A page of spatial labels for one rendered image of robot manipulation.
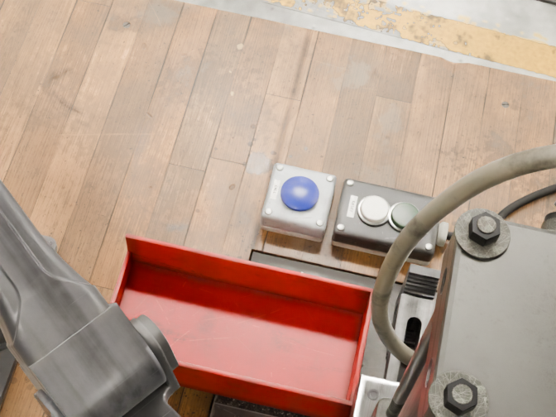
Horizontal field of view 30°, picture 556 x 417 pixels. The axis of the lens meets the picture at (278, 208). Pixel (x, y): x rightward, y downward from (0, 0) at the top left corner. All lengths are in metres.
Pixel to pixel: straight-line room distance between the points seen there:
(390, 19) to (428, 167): 1.30
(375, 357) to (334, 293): 0.08
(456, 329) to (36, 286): 0.33
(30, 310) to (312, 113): 0.59
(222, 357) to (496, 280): 0.64
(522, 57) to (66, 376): 1.89
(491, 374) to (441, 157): 0.78
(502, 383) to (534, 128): 0.83
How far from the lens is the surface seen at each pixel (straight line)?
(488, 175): 0.44
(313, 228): 1.07
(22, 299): 0.65
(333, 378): 1.03
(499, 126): 1.20
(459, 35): 2.43
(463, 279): 0.41
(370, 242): 1.07
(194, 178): 1.12
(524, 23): 2.50
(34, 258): 0.66
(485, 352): 0.40
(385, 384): 0.78
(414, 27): 2.42
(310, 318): 1.05
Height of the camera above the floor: 1.87
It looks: 62 degrees down
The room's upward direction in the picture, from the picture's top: 6 degrees clockwise
